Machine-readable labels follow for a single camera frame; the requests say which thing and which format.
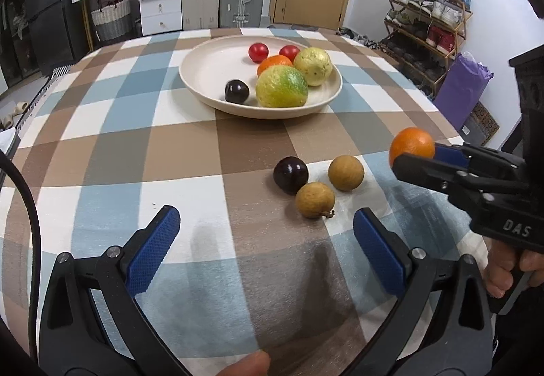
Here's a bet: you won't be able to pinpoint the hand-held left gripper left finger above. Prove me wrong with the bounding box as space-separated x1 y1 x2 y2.
38 205 190 376

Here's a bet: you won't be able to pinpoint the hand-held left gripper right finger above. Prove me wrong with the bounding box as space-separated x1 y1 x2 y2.
353 207 498 376

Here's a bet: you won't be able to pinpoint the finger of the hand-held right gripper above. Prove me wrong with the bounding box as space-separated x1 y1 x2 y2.
433 143 525 168
393 153 468 198

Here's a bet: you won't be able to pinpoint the orange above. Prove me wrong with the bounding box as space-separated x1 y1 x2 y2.
257 55 294 78
389 127 436 168

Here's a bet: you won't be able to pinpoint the brown longan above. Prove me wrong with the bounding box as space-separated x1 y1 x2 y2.
296 182 336 219
328 155 365 192

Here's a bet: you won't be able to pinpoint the dark plum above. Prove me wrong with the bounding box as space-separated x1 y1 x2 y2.
225 79 251 104
273 156 309 195

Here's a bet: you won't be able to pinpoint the yellow guava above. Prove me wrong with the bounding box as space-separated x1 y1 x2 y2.
293 47 333 87

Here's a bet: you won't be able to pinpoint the green guava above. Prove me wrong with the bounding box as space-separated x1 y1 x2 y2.
255 65 309 108

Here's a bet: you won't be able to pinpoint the cream plate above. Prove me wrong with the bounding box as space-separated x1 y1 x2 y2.
178 35 343 119

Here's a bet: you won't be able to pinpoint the person's right hand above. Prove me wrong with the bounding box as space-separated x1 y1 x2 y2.
484 242 544 299

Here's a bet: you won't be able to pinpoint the person's left hand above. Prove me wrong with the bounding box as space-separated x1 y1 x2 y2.
215 351 272 376

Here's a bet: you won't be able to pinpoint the brown patterned doormat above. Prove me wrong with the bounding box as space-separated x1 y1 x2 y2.
461 101 501 146

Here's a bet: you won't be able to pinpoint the purple bag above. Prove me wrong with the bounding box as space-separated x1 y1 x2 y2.
433 52 494 132

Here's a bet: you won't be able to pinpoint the checked tablecloth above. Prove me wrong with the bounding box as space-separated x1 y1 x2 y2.
0 27 517 376

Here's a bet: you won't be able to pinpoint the wooden shoe rack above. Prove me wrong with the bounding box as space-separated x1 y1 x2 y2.
379 0 473 98

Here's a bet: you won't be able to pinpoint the group of sneakers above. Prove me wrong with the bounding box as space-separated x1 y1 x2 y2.
385 0 473 83

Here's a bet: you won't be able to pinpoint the grey shoes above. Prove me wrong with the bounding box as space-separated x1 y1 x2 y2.
338 27 379 49

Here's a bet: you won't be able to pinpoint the pair of beige slippers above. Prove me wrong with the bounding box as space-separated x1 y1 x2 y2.
0 100 28 130

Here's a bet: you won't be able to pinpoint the striped floor mat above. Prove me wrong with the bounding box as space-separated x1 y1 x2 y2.
42 64 75 83

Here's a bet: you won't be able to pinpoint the woven basket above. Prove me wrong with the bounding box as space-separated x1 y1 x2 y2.
90 0 132 42

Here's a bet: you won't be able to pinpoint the dark fridge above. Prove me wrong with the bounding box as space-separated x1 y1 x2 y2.
23 0 92 71

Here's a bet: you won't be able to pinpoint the dark glass wardrobe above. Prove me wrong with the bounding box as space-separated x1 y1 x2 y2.
0 0 30 92

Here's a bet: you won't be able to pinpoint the black cable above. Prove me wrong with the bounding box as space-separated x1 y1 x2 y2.
0 153 43 364

